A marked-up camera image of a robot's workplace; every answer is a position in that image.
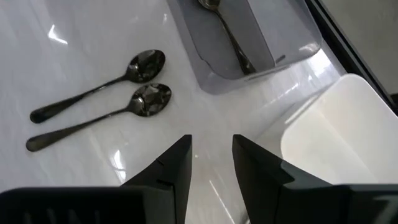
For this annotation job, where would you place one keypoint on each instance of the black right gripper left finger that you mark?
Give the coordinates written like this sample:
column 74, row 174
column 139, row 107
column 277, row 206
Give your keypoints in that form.
column 174, row 168

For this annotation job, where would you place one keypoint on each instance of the white plastic bin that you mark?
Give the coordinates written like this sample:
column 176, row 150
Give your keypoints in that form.
column 342, row 133

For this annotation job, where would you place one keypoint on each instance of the grey translucent plastic bin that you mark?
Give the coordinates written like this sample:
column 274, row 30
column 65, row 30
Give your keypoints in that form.
column 202, row 46

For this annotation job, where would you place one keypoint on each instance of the metal spoons table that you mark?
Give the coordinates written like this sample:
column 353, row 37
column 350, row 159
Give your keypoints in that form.
column 152, row 99

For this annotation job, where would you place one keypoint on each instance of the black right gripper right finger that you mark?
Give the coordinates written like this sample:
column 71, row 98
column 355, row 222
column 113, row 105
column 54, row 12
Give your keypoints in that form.
column 258, row 174

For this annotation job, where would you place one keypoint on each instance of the black metal spoon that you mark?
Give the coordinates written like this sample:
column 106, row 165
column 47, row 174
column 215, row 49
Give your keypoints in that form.
column 146, row 65
column 231, row 40

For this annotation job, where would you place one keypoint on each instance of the black aluminium table frame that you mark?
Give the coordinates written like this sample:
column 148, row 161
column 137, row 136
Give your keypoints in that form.
column 342, row 35

